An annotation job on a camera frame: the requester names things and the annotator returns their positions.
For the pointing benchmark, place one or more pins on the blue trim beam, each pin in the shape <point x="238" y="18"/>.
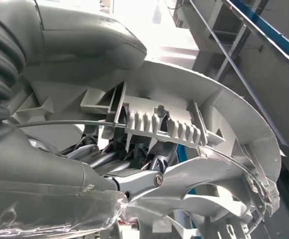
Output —
<point x="279" y="37"/>

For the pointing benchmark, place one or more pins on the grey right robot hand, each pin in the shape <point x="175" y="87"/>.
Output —
<point x="47" y="171"/>

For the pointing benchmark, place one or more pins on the grey metal ceiling frame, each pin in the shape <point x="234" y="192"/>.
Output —
<point x="231" y="52"/>

